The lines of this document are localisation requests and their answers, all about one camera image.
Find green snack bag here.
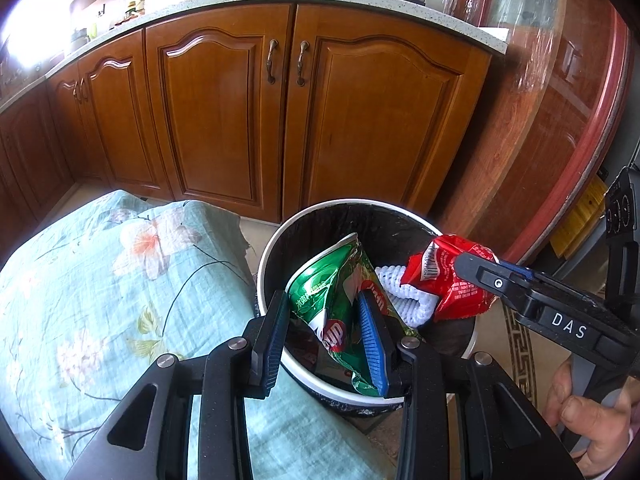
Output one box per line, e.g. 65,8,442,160
286,232,422,397

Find plastic wrapped round wooden table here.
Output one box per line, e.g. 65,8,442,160
440,0,640,266

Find black bin liner bag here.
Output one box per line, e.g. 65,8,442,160
259,202,476,416

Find wooden kitchen cabinets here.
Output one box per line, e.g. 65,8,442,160
0,0,508,113

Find floral light green cloth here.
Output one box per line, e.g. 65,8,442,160
0,190,396,480

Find yellow plastic item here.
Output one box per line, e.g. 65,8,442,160
550,177,609,259

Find wooden cabinet door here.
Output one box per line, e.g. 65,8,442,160
282,4,493,222
145,4,297,211
46,62,108,182
0,90,76,223
77,30,173,192

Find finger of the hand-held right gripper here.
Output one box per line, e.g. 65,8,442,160
496,259,535,282
456,252,532,312

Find white foam net sleeve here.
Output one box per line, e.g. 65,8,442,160
375,265,442,324

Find white round trash bin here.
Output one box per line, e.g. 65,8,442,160
255,199,481,416

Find person's right hand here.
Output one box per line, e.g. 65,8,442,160
542,360,640,480

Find red snack packet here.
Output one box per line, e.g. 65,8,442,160
405,234,502,323

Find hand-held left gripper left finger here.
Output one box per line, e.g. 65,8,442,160
62,290,292,480

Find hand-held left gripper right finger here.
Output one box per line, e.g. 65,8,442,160
356,290,586,480

